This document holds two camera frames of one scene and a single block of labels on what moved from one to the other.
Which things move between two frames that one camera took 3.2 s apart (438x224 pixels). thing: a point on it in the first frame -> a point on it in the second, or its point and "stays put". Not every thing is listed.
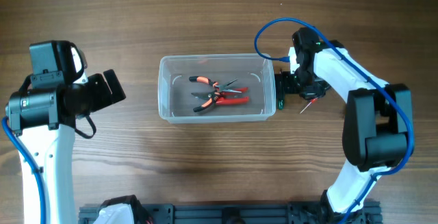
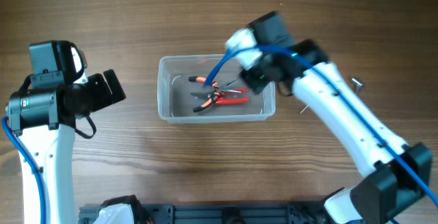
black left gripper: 105,96 stays put
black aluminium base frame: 241,214 stays put
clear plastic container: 216,88 stays put
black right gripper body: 304,84 -> 256,77
